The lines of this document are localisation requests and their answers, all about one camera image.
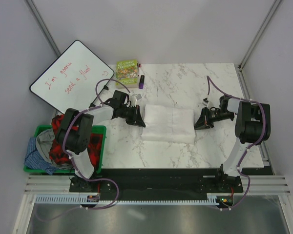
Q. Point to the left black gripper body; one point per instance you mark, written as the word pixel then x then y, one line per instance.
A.
pixel 130 114

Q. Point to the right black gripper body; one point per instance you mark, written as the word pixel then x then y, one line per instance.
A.
pixel 210 117

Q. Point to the white long sleeve shirt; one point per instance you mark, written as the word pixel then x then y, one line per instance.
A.
pixel 168 124

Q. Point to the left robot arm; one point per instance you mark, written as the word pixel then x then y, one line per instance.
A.
pixel 76 127

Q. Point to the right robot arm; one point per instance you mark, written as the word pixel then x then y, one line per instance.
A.
pixel 252 127

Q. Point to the purple marker pen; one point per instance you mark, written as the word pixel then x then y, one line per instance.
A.
pixel 141 81

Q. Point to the green plastic bin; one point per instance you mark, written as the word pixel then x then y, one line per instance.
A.
pixel 96 129

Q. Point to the green paperback book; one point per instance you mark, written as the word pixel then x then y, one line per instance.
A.
pixel 127 73

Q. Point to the white whiteboard with red writing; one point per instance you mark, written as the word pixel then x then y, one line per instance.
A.
pixel 71 80

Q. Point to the red black plaid shirt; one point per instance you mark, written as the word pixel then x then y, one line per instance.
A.
pixel 61 151

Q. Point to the grey shirt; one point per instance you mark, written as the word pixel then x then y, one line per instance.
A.
pixel 44 143

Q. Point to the blue checked shirt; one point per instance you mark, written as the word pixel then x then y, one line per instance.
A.
pixel 35 162

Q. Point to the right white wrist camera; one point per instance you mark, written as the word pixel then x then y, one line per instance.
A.
pixel 206 103

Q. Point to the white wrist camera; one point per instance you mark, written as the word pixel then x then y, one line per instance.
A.
pixel 206 103
pixel 134 96

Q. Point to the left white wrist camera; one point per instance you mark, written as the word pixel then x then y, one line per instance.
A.
pixel 134 96

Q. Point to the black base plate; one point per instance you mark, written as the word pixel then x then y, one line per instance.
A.
pixel 146 183

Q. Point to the white slotted cable duct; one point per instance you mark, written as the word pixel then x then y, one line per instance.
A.
pixel 94 200

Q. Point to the aluminium rail frame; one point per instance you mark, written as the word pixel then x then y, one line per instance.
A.
pixel 47 184

